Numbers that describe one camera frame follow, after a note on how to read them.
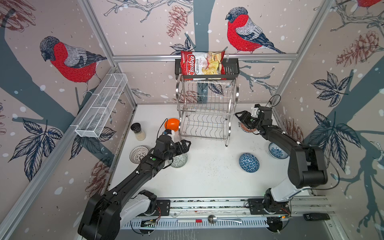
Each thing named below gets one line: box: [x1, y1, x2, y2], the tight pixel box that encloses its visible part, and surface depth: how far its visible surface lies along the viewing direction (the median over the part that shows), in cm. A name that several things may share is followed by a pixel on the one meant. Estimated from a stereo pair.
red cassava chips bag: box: [180, 50, 227, 81], surface depth 90 cm
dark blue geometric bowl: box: [239, 153, 260, 173], surface depth 89 cm
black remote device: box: [303, 212, 330, 221], surface depth 70 cm
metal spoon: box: [208, 215, 242, 224], surface depth 71 cm
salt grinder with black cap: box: [130, 122, 146, 141], surface depth 96 cm
